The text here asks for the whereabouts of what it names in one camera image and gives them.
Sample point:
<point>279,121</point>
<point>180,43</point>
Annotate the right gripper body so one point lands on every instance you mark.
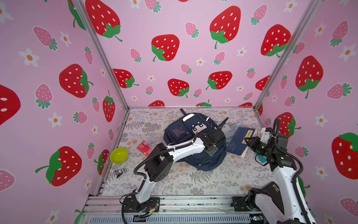
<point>259,147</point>

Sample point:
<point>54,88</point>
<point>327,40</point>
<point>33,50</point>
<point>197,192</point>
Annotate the dark blue notebook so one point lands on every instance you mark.
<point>238,146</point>

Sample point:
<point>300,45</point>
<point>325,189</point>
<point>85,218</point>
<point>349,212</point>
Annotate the navy blue student backpack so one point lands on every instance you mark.
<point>184,137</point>

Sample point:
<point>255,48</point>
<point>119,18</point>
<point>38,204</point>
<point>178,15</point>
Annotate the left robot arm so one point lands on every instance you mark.
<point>153,169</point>

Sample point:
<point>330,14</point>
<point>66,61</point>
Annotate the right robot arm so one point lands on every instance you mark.
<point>286,169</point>

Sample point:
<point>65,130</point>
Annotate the red card pack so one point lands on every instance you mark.
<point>146,147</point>

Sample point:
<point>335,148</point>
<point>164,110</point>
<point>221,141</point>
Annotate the grey calculator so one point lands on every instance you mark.
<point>229,133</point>

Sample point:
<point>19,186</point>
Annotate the small eraser block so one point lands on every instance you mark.
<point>262,159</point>

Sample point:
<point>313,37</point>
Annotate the green bowl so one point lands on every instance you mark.
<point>119,155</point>

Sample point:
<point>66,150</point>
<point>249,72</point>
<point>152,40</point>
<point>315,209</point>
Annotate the small black wrapped candy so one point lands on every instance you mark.
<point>119,172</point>

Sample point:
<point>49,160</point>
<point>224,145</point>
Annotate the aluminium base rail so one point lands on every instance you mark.
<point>208,209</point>

